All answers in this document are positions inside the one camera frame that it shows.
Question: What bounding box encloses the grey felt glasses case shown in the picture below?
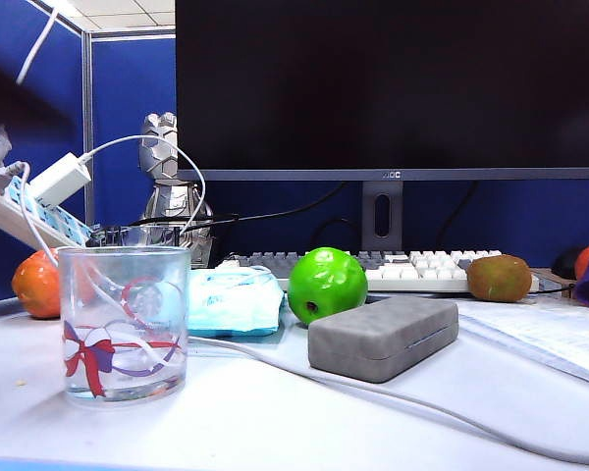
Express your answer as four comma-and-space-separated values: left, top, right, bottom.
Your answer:
307, 295, 460, 385

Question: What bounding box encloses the green apple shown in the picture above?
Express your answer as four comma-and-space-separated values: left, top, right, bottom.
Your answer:
287, 245, 369, 328

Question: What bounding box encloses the grey monitor stand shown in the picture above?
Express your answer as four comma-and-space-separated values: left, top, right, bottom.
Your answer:
361, 180, 404, 252

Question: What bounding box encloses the blue white tissue pack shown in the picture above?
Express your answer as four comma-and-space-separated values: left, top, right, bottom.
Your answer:
188, 264, 286, 338

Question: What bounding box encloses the grey white mechanical keyboard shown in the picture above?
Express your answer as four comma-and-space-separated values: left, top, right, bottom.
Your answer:
230, 248, 541, 295

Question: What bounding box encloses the silver robot bust figurine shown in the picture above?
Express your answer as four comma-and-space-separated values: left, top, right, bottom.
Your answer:
139, 111, 215, 269

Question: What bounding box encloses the black AOC computer monitor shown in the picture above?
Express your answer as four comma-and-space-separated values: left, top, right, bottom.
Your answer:
175, 0, 589, 182

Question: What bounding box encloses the clear glass ribbon-print cup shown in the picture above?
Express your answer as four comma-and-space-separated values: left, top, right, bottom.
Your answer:
57, 244, 192, 407

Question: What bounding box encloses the black electronic device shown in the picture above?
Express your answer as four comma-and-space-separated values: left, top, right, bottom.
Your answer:
85, 223, 192, 249

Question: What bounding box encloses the brown kiwi fruit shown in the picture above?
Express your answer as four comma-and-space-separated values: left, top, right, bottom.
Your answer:
465, 253, 534, 303

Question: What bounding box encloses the white charger adapter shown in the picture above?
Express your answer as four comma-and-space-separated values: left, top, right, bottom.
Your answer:
28, 151, 92, 207

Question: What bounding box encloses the black computer mouse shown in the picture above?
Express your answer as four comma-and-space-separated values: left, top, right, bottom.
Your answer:
552, 247, 586, 282

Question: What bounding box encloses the white power strip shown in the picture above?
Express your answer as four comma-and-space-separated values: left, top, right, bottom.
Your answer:
0, 164, 93, 249

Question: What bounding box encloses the grey plug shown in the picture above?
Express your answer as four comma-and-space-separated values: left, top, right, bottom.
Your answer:
0, 159, 30, 195

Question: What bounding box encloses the thin black cable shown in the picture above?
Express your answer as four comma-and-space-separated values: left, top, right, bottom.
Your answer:
435, 180, 478, 251
312, 217, 363, 251
184, 181, 348, 235

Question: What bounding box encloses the thin white charger cable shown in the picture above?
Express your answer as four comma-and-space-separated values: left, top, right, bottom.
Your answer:
80, 134, 208, 236

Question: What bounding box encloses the silver partition frame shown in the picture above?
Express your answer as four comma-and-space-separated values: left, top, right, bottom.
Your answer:
80, 27, 177, 227

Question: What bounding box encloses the white plug with thick cable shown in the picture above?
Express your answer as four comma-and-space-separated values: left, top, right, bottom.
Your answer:
0, 4, 60, 166

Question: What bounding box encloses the long white cable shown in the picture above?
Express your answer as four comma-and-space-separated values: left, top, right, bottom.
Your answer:
18, 161, 589, 468

